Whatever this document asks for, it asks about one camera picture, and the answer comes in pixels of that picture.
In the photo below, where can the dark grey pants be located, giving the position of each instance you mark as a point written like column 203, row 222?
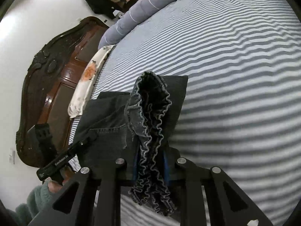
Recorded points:
column 110, row 122

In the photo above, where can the white wall socket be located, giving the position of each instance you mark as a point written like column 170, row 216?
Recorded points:
column 12, row 156

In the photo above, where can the carved dark wooden headboard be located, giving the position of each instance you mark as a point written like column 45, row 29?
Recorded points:
column 47, row 87

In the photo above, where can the grey blue striped duvet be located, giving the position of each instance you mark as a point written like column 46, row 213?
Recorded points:
column 145, row 7

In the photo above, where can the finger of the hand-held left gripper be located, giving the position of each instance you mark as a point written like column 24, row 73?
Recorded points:
column 84, row 142

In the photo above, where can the person's left forearm green sleeve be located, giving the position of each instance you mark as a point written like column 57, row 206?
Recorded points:
column 37, row 200

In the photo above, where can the person's left hand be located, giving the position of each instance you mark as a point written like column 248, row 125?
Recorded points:
column 56, row 186

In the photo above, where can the white floral pillow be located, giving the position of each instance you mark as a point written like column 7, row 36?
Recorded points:
column 88, row 75

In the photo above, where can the black hanging clothes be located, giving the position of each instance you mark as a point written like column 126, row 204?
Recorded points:
column 101, row 2

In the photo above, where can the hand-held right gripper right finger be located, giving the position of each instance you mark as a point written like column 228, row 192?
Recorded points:
column 166, row 169

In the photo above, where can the grey white striped bed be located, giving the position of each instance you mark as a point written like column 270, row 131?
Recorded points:
column 223, row 75

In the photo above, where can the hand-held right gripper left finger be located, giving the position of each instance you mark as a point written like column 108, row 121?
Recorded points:
column 108, row 193

